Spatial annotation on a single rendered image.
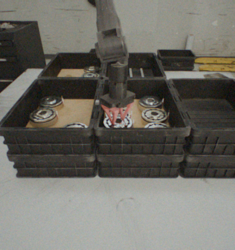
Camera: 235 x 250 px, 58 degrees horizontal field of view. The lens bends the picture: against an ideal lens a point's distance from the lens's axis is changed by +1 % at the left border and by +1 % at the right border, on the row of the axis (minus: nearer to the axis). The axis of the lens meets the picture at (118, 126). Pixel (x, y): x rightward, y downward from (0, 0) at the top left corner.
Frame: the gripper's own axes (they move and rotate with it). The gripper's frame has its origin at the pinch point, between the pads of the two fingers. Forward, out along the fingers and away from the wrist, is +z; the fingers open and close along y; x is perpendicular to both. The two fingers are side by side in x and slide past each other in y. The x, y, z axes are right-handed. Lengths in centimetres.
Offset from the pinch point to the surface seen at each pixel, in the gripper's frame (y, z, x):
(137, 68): -57, 6, -40
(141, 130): 1.6, -2.4, 12.1
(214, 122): -33.8, 7.1, 20.6
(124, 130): 5.5, -2.3, 8.4
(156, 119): -15.0, 4.1, 6.0
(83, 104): -5.4, 7.2, -28.1
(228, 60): -362, 75, -86
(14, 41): -32, 7, -168
